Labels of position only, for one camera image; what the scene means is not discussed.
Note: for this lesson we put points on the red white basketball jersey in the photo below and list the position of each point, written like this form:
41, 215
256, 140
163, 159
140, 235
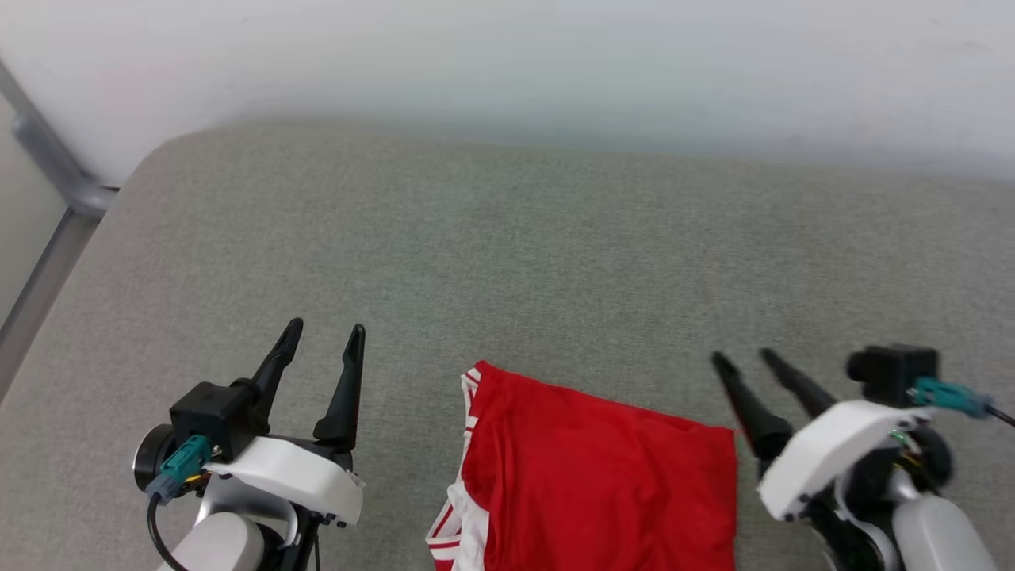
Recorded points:
603, 476

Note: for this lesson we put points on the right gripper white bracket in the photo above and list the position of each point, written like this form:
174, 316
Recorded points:
840, 452

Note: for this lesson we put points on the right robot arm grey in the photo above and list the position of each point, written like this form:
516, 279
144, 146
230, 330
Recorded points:
944, 531

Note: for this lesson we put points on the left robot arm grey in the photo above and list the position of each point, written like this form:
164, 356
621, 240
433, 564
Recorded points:
218, 543

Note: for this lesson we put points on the teal right camera connector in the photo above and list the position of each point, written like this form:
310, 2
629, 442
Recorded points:
947, 395

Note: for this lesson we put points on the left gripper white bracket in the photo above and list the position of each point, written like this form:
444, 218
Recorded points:
293, 476

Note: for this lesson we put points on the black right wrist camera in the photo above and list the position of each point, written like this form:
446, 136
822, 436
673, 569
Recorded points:
892, 373

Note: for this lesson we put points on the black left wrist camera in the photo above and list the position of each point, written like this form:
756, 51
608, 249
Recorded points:
210, 416

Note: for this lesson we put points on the grey metal frame pipe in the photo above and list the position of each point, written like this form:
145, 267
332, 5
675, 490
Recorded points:
55, 166

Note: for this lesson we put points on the teal camera connector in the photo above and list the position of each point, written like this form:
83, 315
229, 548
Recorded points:
182, 464
947, 395

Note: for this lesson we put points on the teal left camera connector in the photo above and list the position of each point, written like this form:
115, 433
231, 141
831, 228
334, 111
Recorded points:
182, 464

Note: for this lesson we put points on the grey fabric sofa cushion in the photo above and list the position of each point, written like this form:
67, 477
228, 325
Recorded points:
515, 262

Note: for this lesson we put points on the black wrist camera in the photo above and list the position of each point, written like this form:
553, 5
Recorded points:
892, 373
210, 416

